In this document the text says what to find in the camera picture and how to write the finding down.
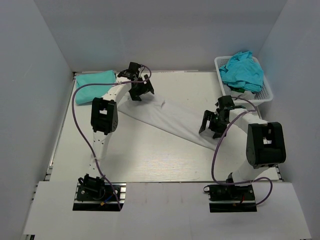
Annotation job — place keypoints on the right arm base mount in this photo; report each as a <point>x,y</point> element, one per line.
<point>231,198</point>

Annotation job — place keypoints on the crumpled teal t shirt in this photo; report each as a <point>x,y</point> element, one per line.
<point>242,72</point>

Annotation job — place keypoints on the white garment in basket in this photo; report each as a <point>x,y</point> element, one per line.
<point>243,94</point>

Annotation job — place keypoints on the white plastic basket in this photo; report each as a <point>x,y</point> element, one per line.
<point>265,95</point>

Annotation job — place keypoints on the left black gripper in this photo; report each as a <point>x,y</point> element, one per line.
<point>146,88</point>

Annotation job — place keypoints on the white t shirt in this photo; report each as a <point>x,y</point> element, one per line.
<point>170,117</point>

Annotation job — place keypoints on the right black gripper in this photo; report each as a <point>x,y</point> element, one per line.
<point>210,116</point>

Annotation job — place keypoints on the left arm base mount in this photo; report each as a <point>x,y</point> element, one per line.
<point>94,194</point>

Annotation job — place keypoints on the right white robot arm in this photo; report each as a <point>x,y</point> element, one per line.
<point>265,144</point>

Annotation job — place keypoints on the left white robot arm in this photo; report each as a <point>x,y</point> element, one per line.
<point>104,110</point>

